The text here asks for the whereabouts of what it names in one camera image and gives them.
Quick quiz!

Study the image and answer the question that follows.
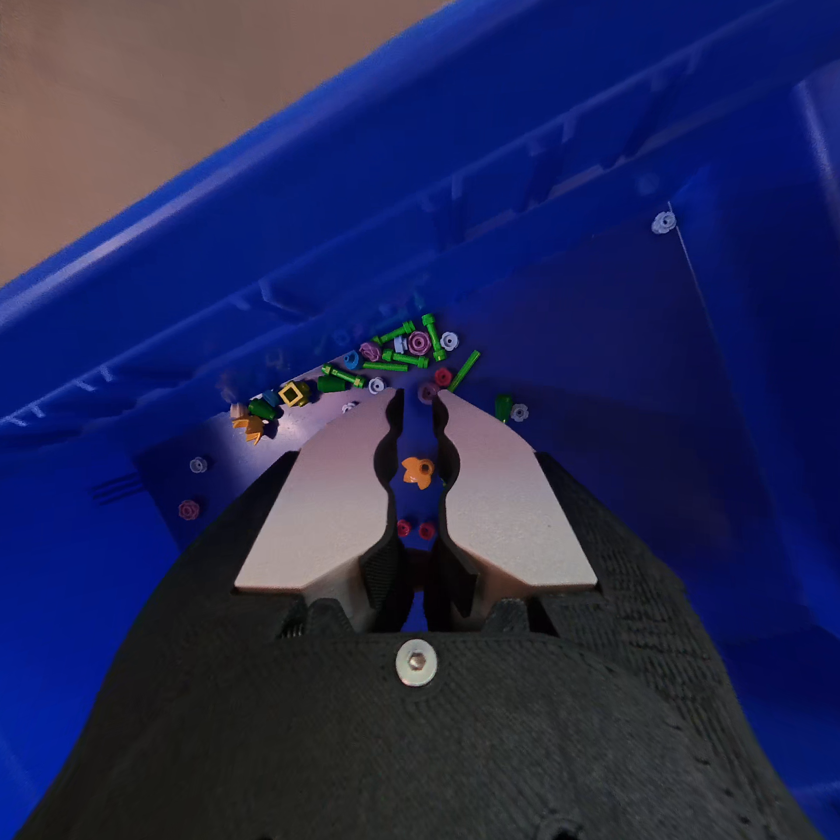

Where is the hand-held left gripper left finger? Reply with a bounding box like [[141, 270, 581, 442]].
[[234, 390, 414, 615]]

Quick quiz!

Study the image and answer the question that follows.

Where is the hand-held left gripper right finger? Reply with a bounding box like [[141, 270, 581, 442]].
[[427, 390, 599, 615]]

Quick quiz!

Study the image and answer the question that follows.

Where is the blue plastic bin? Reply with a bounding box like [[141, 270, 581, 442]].
[[0, 0, 840, 840]]

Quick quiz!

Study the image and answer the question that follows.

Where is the pile of small toy bricks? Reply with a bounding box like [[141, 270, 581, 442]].
[[178, 208, 683, 552]]

